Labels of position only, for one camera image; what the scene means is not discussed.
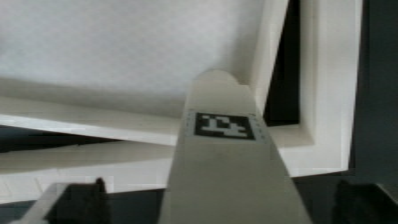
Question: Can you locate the white desk top tray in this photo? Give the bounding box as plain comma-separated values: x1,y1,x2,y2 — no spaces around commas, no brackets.
0,0,289,145

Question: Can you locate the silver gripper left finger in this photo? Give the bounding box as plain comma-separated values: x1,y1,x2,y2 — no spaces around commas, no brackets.
16,177,112,224

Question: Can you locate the white right fence block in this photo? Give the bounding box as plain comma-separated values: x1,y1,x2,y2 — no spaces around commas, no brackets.
271,0,362,177

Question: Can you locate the white desk leg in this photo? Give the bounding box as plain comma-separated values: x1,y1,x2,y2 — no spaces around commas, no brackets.
158,70,312,224

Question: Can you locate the white front fence rail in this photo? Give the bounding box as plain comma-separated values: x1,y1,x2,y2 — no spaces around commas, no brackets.
0,125,351,204

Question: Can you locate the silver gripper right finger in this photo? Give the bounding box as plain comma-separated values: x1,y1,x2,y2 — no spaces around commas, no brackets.
332,181,398,224

